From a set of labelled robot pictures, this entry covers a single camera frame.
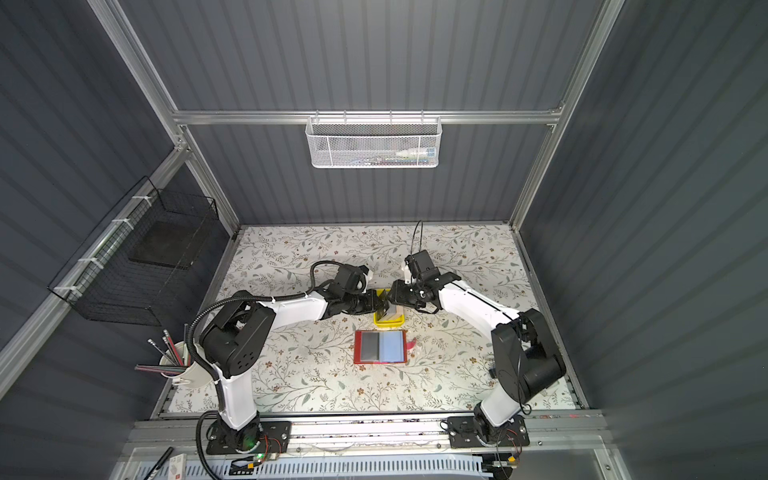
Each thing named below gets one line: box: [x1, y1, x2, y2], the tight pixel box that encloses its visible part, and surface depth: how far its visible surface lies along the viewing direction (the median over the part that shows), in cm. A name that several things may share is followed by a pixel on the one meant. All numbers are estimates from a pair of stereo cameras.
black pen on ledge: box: [143, 446, 174, 480], surface depth 71 cm
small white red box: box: [168, 453, 187, 480], surface depth 71 cm
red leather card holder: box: [354, 330, 416, 364], surface depth 90 cm
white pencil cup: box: [159, 341, 214, 389], surface depth 79 cm
